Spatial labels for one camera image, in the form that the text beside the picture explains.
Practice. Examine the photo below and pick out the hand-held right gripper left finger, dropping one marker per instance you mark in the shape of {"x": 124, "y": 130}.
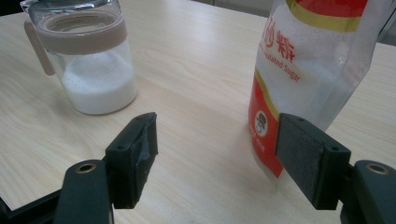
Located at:
{"x": 130, "y": 161}

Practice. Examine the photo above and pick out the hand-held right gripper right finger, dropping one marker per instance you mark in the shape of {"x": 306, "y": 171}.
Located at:
{"x": 311, "y": 158}

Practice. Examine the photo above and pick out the white granulated sugar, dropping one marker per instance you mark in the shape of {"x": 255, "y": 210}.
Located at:
{"x": 99, "y": 87}

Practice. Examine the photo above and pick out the red white sugar bag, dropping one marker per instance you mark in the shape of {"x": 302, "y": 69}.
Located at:
{"x": 305, "y": 62}

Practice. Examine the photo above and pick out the clear glass measuring cup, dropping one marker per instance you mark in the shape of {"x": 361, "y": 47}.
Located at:
{"x": 84, "y": 34}

